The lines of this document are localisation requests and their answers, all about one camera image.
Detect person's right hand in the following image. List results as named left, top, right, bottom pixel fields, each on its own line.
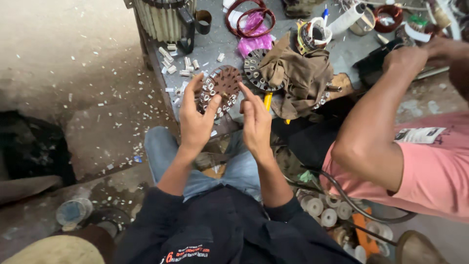
left=238, top=81, right=274, bottom=160

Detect person's left hand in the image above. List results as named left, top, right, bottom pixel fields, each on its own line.
left=179, top=73, right=223, bottom=153

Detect brown slotted stator core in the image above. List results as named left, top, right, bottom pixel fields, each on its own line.
left=197, top=65, right=243, bottom=120

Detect person's blue jeans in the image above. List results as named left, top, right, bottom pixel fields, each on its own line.
left=144, top=126, right=263, bottom=203

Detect dark slotted stator core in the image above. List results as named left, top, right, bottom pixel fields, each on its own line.
left=244, top=48, right=285, bottom=92

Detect brown crumpled cloth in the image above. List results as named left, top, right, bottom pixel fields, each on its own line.
left=258, top=31, right=335, bottom=120

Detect heap of white paper sleeves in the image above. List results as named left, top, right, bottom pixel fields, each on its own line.
left=158, top=43, right=226, bottom=97

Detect pink plastic bag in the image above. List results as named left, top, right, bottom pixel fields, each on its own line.
left=236, top=11, right=276, bottom=59

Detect black tape roll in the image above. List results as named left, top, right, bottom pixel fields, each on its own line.
left=194, top=10, right=213, bottom=35

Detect person's dark shirt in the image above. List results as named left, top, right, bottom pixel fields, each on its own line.
left=113, top=184, right=364, bottom=264

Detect heap of white spools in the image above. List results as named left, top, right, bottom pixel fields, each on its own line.
left=298, top=190, right=395, bottom=264

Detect large ribbed motor stator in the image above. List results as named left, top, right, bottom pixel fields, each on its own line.
left=133, top=0, right=197, bottom=55

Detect black block tool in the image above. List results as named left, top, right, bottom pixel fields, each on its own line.
left=353, top=38, right=404, bottom=78

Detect white paper roll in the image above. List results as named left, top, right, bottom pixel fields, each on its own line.
left=327, top=3, right=367, bottom=36

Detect round clear jar lid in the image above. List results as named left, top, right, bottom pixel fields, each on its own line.
left=55, top=198, right=94, bottom=232

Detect metal can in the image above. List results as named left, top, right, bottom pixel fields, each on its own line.
left=349, top=7, right=376, bottom=36

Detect orange plastic piece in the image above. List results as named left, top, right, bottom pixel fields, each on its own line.
left=351, top=208, right=381, bottom=256

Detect black bag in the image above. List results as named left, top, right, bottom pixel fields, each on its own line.
left=0, top=109, right=77, bottom=187

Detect tan rounded sack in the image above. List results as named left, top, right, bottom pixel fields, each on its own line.
left=0, top=235, right=107, bottom=264

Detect green and white winding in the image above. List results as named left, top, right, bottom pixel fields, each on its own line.
left=404, top=14, right=434, bottom=43

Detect brown shoe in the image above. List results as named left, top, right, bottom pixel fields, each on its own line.
left=395, top=230, right=450, bottom=264

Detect yellow handled tool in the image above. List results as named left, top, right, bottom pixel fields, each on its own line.
left=263, top=91, right=292, bottom=125

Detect wound stator with coloured wires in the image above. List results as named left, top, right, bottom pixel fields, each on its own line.
left=296, top=16, right=333, bottom=55

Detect small copper wire coil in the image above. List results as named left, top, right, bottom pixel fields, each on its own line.
left=236, top=7, right=276, bottom=39

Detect black cable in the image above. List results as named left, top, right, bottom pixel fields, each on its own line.
left=303, top=166, right=418, bottom=225

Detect large copper wire coil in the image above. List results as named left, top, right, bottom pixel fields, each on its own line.
left=225, top=0, right=267, bottom=36

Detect thick copper wire bundle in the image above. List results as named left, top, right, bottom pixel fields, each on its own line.
left=373, top=4, right=404, bottom=33

